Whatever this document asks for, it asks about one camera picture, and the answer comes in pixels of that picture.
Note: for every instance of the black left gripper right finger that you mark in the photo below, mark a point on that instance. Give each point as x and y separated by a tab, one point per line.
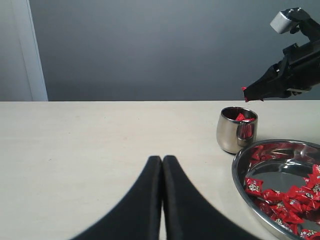
188	215

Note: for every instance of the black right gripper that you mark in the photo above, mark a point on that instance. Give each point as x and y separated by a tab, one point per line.
299	75

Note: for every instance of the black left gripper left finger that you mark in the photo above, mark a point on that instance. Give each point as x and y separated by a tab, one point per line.
137	216

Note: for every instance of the red candy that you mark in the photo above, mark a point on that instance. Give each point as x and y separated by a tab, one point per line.
253	186
241	118
244	94

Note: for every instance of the stainless steel cup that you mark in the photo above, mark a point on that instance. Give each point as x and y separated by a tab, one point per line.
231	135

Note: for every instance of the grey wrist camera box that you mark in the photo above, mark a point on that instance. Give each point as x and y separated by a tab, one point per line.
287	19

